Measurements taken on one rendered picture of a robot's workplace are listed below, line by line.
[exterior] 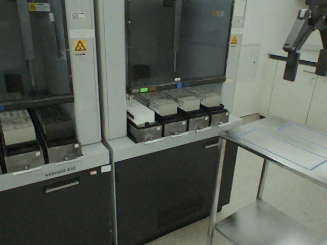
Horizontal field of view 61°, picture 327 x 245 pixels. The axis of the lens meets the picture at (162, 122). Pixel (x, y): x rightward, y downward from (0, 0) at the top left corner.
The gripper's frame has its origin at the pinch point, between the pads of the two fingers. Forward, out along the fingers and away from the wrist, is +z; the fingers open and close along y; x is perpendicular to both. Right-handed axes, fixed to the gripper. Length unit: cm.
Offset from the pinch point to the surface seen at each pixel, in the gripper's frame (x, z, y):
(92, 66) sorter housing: 75, 9, -34
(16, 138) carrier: 73, 36, -67
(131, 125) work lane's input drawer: 73, 40, -17
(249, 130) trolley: 39, 38, 29
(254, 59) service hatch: 186, 40, 196
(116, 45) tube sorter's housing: 75, 1, -22
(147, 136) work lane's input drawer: 66, 44, -11
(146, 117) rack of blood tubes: 70, 35, -10
